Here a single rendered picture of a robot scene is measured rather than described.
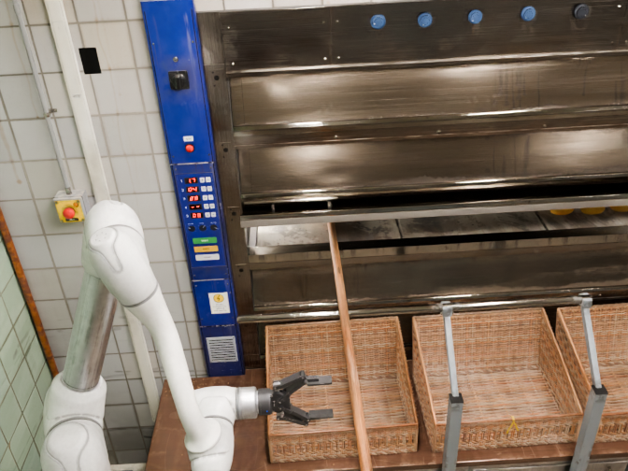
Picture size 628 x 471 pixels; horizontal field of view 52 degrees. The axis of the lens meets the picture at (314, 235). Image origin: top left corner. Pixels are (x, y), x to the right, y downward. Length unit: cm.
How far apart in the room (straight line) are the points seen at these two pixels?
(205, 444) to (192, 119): 107
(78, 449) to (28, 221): 105
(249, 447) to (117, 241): 131
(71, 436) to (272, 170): 110
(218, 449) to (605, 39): 176
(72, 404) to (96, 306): 32
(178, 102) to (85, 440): 109
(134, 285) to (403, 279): 136
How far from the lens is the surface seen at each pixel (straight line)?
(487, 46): 228
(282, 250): 253
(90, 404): 197
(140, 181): 241
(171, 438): 270
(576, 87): 242
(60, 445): 185
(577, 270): 282
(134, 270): 154
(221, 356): 281
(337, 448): 252
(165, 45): 217
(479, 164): 242
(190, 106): 222
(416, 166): 237
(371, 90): 224
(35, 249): 267
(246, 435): 265
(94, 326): 182
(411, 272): 263
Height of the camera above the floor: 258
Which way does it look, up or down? 33 degrees down
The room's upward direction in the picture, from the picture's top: 3 degrees counter-clockwise
